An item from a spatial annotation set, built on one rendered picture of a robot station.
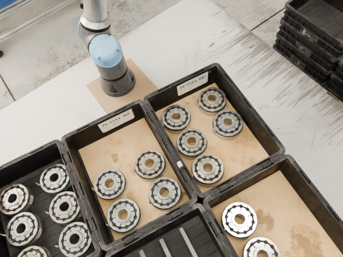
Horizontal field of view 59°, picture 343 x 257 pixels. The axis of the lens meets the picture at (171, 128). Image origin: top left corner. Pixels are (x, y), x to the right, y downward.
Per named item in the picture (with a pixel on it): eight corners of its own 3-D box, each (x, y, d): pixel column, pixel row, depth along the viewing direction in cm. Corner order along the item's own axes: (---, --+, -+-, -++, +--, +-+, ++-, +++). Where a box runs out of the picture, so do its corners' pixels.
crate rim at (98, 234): (62, 139, 100) (58, 136, 98) (142, 101, 105) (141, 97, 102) (105, 254, 83) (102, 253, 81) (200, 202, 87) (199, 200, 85)
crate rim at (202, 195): (142, 101, 105) (141, 97, 102) (217, 65, 109) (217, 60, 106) (200, 202, 87) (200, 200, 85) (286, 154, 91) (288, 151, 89)
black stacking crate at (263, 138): (147, 114, 113) (142, 98, 103) (216, 81, 117) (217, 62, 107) (200, 208, 95) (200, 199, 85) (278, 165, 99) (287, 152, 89)
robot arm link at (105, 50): (104, 84, 119) (94, 62, 107) (93, 62, 125) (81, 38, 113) (131, 72, 121) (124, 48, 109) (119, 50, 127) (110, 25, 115)
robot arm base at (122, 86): (95, 82, 133) (87, 68, 124) (122, 63, 136) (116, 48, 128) (115, 103, 127) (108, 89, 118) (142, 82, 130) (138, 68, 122)
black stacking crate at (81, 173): (73, 151, 109) (60, 137, 99) (146, 115, 113) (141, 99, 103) (114, 256, 91) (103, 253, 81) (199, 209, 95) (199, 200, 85)
